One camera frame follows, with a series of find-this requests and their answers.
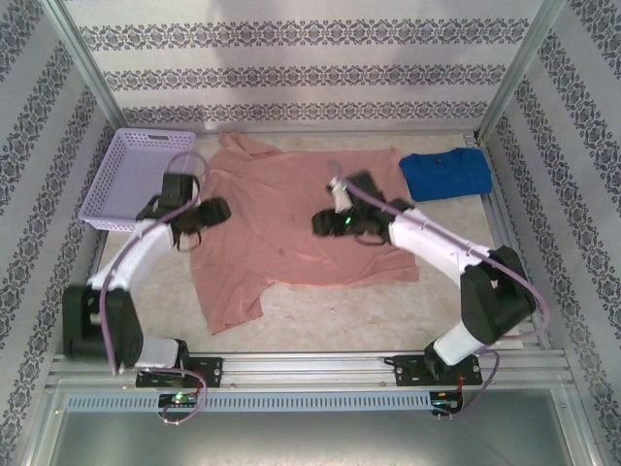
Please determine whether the right small circuit board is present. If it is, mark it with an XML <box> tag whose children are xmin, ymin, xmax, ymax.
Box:
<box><xmin>430</xmin><ymin>396</ymin><xmax>463</xmax><ymax>415</ymax></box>

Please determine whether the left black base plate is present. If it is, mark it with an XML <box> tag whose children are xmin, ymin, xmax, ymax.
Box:
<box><xmin>137</xmin><ymin>356</ymin><xmax>225</xmax><ymax>389</ymax></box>

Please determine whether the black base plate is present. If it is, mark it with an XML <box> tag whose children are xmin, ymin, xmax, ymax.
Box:
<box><xmin>393</xmin><ymin>353</ymin><xmax>484</xmax><ymax>388</ymax></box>
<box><xmin>137</xmin><ymin>356</ymin><xmax>225</xmax><ymax>389</ymax></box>

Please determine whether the small circuit board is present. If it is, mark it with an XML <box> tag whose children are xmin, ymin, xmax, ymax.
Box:
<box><xmin>158</xmin><ymin>392</ymin><xmax>199</xmax><ymax>409</ymax></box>
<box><xmin>430</xmin><ymin>396</ymin><xmax>463</xmax><ymax>415</ymax></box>

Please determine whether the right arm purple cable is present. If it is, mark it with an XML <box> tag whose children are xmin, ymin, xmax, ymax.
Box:
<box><xmin>327</xmin><ymin>159</ymin><xmax>552</xmax><ymax>421</ymax></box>

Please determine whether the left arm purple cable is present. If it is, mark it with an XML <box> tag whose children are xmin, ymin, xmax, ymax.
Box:
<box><xmin>99</xmin><ymin>150</ymin><xmax>211</xmax><ymax>428</ymax></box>

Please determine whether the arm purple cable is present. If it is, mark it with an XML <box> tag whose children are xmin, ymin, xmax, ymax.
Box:
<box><xmin>99</xmin><ymin>150</ymin><xmax>211</xmax><ymax>428</ymax></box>
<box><xmin>327</xmin><ymin>159</ymin><xmax>552</xmax><ymax>421</ymax></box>

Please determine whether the right aluminium frame post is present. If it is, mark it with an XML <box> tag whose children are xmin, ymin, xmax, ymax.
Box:
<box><xmin>474</xmin><ymin>0</ymin><xmax>569</xmax><ymax>143</ymax></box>

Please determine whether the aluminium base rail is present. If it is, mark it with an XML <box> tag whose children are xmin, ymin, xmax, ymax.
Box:
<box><xmin>48</xmin><ymin>351</ymin><xmax>569</xmax><ymax>390</ymax></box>

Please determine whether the aluminium frame post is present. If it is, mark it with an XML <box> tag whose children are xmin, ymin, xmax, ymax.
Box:
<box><xmin>474</xmin><ymin>0</ymin><xmax>569</xmax><ymax>143</ymax></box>
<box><xmin>50</xmin><ymin>0</ymin><xmax>125</xmax><ymax>135</ymax></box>

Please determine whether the folded blue t-shirt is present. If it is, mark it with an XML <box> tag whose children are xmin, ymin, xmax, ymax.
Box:
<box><xmin>398</xmin><ymin>148</ymin><xmax>494</xmax><ymax>203</ymax></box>

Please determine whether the lavender perforated plastic basket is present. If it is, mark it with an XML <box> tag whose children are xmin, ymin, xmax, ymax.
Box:
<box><xmin>79</xmin><ymin>128</ymin><xmax>199</xmax><ymax>233</ymax></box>

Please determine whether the pink t-shirt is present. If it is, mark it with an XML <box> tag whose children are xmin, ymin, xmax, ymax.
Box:
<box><xmin>190</xmin><ymin>131</ymin><xmax>421</xmax><ymax>336</ymax></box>

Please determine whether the left small circuit board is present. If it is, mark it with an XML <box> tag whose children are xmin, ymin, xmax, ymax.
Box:
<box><xmin>158</xmin><ymin>392</ymin><xmax>199</xmax><ymax>409</ymax></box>

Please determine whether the grey metal sheet panel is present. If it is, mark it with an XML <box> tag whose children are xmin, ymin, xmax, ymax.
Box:
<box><xmin>48</xmin><ymin>410</ymin><xmax>598</xmax><ymax>466</ymax></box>

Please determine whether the left aluminium frame post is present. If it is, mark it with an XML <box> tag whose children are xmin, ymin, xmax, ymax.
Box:
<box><xmin>50</xmin><ymin>0</ymin><xmax>125</xmax><ymax>135</ymax></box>

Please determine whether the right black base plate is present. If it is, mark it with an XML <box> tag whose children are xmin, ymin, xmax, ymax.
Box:
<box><xmin>393</xmin><ymin>353</ymin><xmax>484</xmax><ymax>388</ymax></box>

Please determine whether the grey slotted cable duct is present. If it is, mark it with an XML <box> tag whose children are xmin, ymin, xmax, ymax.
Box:
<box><xmin>65</xmin><ymin>391</ymin><xmax>465</xmax><ymax>413</ymax></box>

